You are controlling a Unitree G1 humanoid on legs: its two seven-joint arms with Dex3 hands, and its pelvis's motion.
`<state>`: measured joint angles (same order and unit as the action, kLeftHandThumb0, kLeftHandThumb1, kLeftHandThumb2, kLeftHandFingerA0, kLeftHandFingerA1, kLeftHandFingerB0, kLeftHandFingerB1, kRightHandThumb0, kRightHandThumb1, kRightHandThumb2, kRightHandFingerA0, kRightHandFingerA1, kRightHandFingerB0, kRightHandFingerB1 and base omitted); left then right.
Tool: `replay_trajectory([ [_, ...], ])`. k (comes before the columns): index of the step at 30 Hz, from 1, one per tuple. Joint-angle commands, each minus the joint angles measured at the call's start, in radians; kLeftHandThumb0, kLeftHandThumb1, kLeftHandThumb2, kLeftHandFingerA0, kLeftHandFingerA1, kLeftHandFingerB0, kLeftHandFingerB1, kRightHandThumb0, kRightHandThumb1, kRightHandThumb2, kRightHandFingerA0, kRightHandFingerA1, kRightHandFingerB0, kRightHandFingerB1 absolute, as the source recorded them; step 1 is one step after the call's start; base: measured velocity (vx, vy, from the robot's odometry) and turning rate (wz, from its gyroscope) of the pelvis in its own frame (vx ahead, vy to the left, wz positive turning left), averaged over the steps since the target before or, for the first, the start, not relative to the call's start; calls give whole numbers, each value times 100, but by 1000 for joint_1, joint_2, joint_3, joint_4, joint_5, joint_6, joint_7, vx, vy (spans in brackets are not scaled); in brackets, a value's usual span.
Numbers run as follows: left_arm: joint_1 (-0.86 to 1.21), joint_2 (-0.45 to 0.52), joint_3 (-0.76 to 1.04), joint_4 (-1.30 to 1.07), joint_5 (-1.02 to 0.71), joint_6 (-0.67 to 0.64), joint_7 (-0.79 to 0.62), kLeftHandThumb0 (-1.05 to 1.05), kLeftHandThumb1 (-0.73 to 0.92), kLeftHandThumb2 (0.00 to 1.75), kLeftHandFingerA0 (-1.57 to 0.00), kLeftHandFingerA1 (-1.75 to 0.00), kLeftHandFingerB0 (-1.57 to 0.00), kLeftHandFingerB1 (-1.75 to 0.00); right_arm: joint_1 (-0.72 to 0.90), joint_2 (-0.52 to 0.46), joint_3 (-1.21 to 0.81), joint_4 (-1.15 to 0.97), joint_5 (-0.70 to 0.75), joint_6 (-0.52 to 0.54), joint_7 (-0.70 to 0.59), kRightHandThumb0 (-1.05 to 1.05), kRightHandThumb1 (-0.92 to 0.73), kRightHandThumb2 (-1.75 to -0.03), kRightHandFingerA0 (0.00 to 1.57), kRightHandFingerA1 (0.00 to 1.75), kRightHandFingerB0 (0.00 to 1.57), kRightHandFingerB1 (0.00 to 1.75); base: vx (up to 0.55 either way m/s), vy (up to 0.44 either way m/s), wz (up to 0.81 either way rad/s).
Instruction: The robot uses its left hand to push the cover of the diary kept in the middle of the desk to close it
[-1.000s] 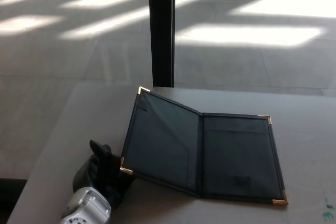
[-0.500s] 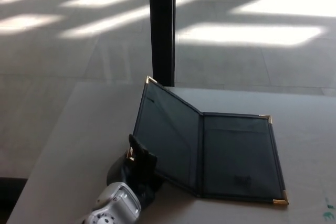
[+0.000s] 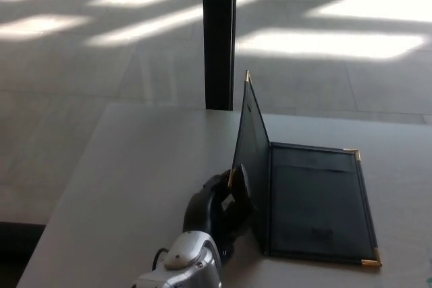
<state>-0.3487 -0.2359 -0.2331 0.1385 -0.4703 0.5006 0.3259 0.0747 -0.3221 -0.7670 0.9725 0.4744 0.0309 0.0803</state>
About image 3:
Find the black vertical pillar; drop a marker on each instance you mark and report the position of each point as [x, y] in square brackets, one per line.
[218, 38]

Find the dark diary with gold corners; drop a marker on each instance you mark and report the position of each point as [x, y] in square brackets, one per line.
[310, 200]

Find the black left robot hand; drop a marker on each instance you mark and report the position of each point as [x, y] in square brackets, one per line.
[206, 207]

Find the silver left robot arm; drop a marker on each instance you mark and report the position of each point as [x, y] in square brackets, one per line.
[184, 261]

